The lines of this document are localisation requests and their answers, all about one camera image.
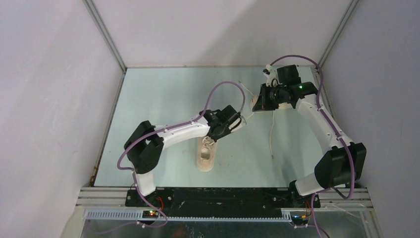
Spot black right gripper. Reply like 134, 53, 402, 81
253, 83, 287, 112

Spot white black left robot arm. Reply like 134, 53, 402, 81
122, 105, 246, 207

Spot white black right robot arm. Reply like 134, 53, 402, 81
252, 64, 367, 207

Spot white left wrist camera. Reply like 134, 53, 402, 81
229, 116, 247, 132

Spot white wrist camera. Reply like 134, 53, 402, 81
229, 116, 247, 132
263, 64, 279, 87

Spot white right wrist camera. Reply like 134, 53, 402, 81
263, 64, 279, 87

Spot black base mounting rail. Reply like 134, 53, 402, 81
125, 187, 320, 219

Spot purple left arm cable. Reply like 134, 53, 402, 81
83, 80, 247, 236

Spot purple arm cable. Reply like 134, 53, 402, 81
83, 80, 247, 236
269, 55, 357, 238

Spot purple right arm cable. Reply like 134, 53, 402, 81
269, 55, 357, 238

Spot aluminium frame rail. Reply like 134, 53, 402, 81
76, 187, 373, 223

